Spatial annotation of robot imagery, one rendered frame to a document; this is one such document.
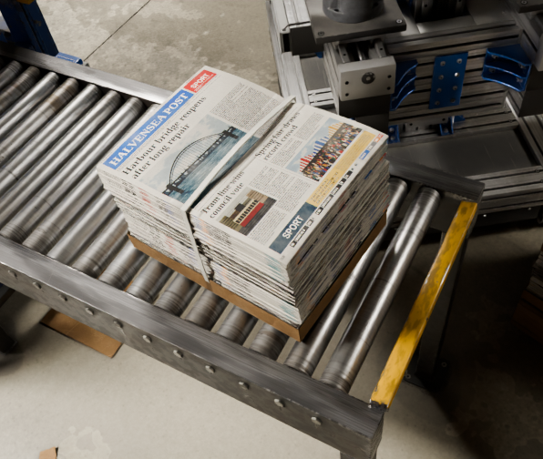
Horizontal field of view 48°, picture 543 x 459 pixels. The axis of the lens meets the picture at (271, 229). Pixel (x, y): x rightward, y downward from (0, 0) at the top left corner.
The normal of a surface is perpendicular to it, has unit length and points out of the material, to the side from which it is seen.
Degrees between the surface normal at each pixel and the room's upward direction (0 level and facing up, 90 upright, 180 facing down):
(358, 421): 0
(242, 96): 5
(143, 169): 1
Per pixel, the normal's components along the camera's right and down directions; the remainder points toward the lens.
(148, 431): -0.10, -0.62
